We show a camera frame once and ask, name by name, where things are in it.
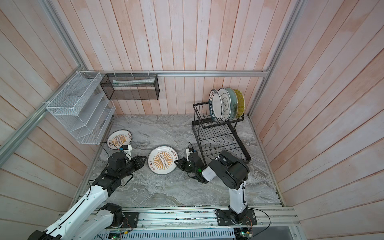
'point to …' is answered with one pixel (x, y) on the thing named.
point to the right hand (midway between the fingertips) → (173, 162)
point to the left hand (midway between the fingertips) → (146, 160)
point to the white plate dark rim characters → (227, 104)
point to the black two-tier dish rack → (214, 137)
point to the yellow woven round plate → (241, 104)
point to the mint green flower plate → (234, 103)
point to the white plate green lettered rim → (215, 105)
